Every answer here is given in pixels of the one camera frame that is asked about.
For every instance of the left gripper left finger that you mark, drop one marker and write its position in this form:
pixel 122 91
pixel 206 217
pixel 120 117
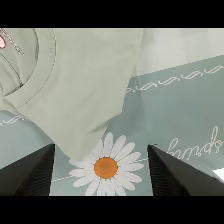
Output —
pixel 30 173

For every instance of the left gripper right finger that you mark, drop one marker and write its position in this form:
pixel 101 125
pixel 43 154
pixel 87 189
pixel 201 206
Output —
pixel 176 176

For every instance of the pale green T-shirt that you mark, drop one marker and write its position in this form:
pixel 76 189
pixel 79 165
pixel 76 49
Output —
pixel 83 86

